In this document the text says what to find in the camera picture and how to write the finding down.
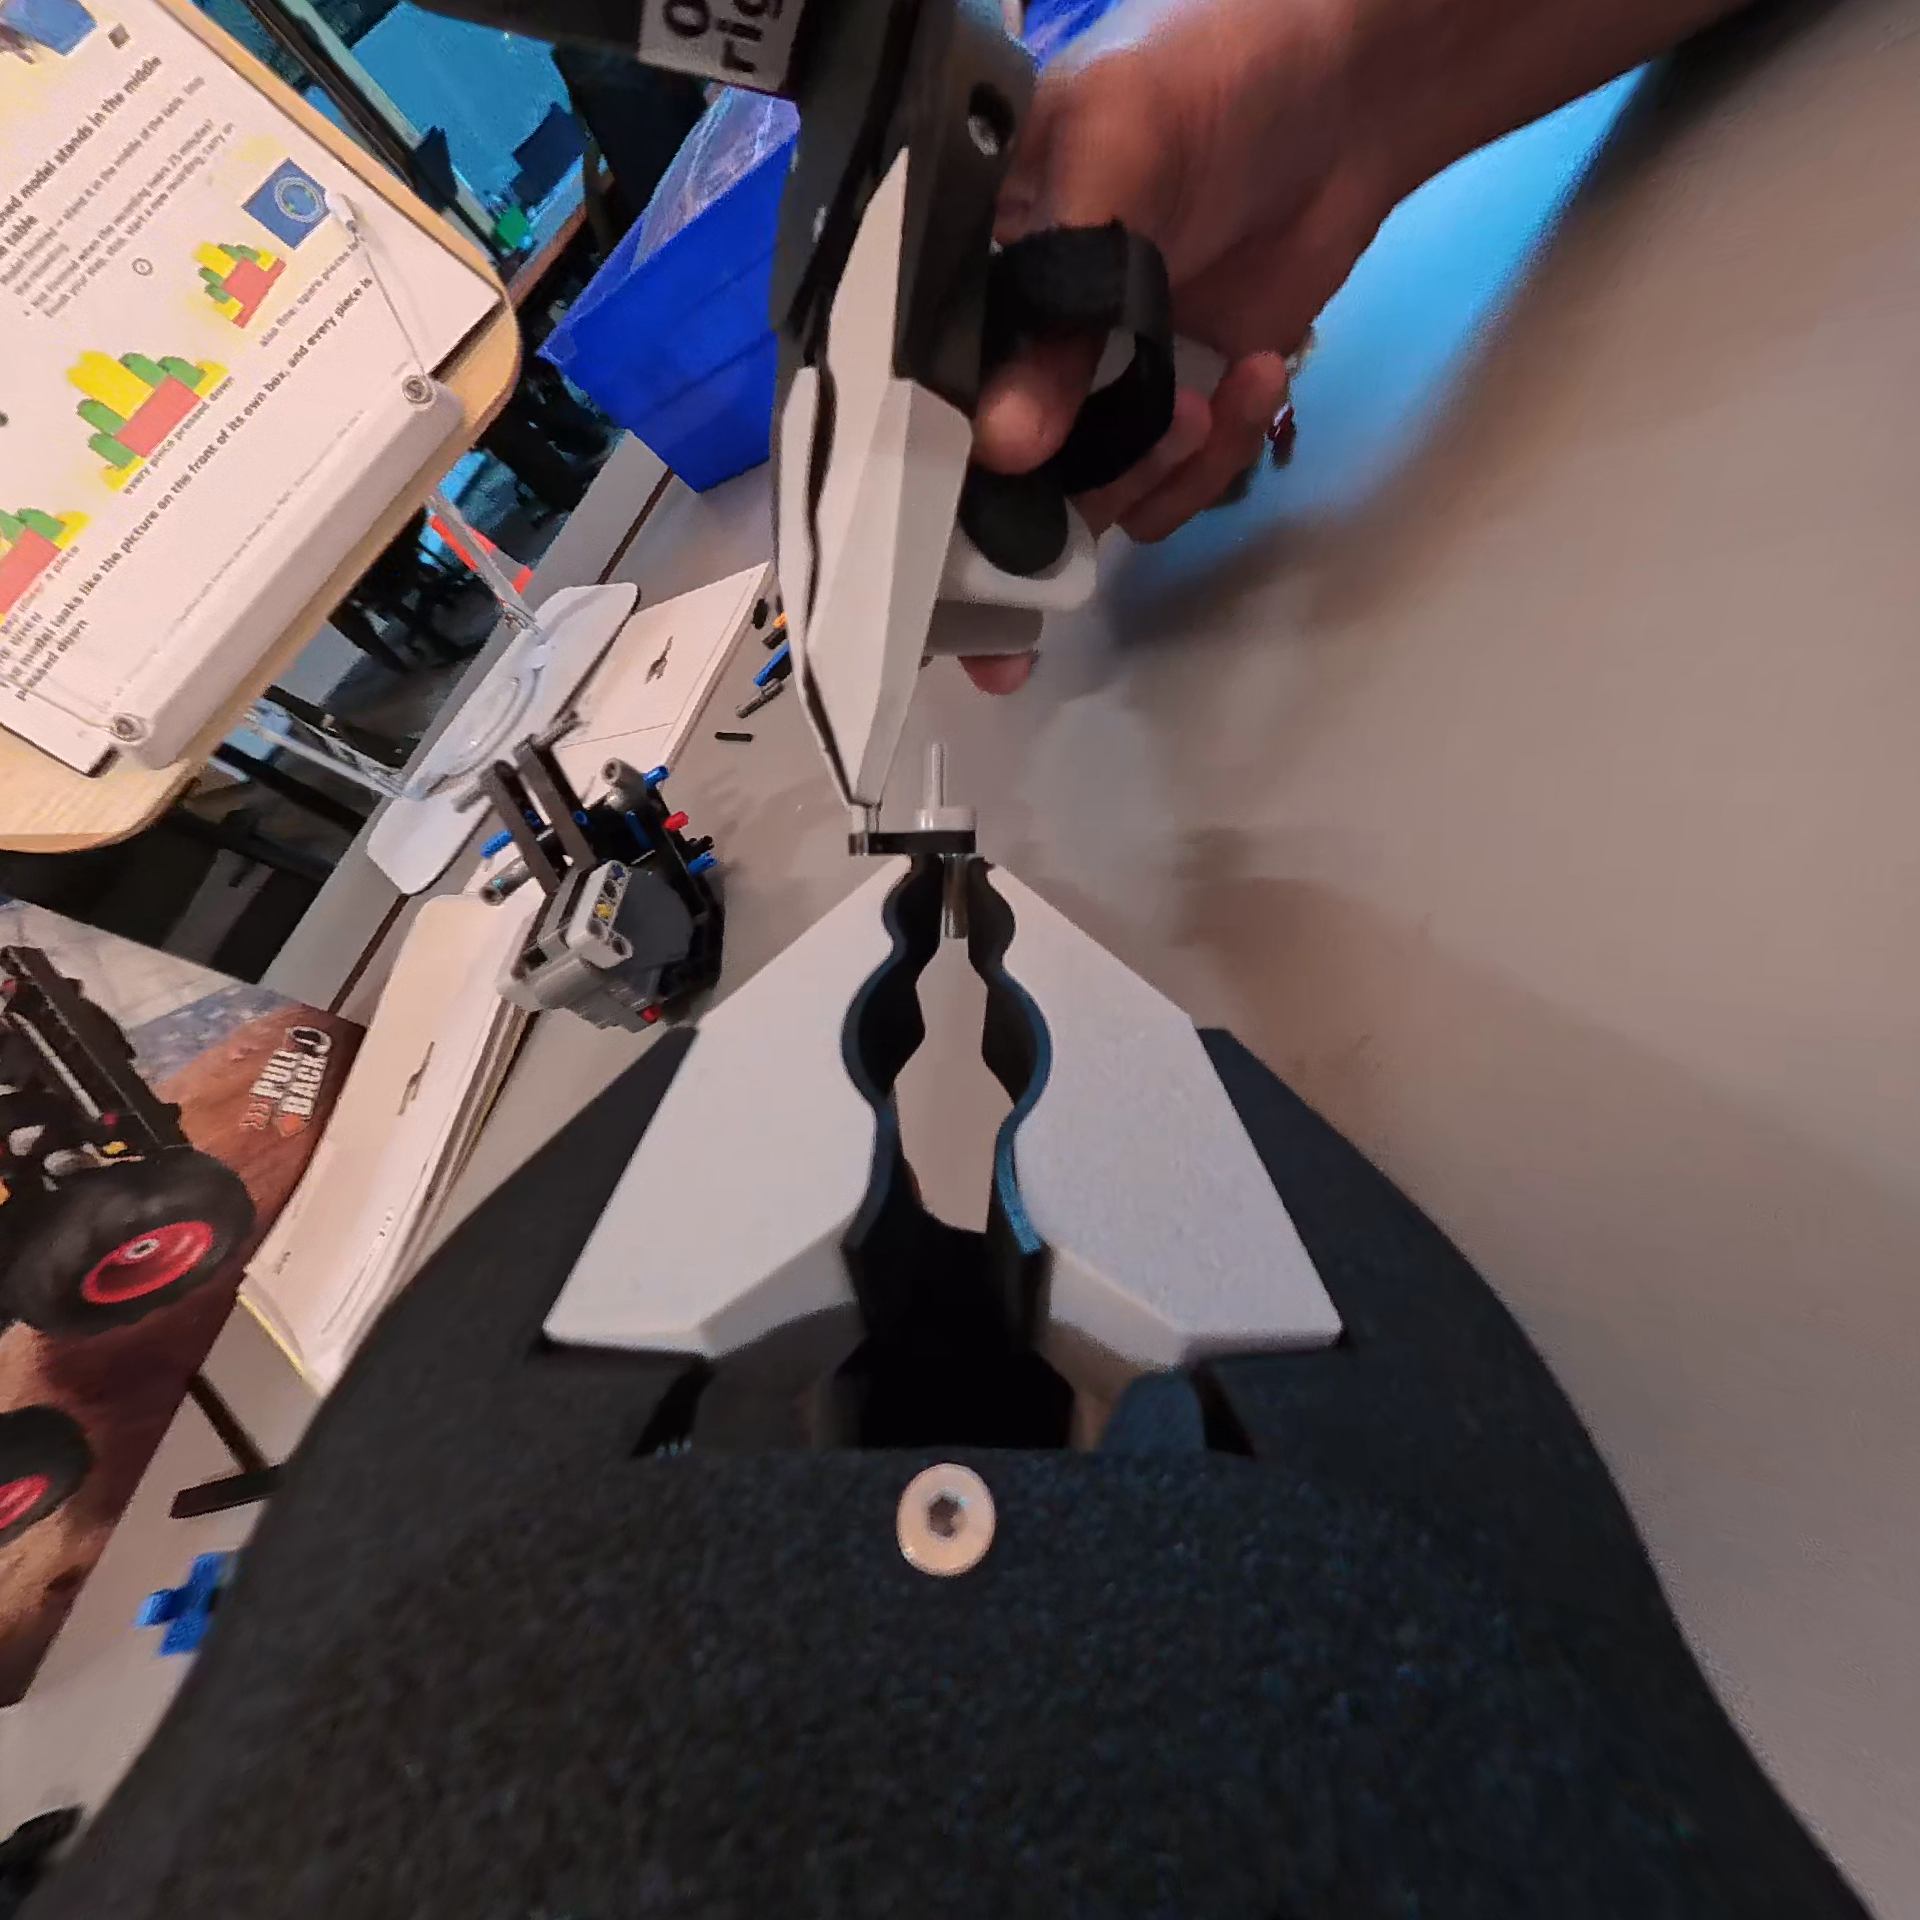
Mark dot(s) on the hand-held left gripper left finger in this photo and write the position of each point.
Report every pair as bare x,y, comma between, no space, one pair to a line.
720,1185

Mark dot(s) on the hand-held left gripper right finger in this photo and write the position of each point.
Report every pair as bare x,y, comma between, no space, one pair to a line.
1170,1185

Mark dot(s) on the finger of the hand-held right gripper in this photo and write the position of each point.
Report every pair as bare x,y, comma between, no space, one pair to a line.
795,511
870,524

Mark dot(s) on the pile of small plastic pins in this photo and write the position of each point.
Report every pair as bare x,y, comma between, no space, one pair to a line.
760,699

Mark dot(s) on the small grey axle piece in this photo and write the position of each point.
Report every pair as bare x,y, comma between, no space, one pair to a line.
931,823

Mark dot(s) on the person's right forearm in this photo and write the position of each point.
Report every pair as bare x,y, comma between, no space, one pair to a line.
1544,75

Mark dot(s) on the person's right hand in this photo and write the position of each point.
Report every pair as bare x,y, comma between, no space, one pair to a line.
1230,181

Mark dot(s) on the blue plastic bin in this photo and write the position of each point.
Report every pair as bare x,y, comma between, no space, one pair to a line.
674,344

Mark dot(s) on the partly built toy vehicle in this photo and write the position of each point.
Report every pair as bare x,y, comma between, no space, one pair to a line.
601,945

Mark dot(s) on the building instruction booklet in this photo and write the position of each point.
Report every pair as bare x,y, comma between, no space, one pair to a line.
390,1124

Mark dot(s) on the toy truck box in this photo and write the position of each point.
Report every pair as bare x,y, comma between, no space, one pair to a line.
195,1140

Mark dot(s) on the long black beam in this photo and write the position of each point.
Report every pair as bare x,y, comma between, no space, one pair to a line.
225,1492

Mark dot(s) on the instruction sign board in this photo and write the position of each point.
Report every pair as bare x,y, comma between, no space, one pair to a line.
225,375

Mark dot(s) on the pile of plastic beams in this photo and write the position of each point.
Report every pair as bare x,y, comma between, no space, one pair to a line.
180,1604

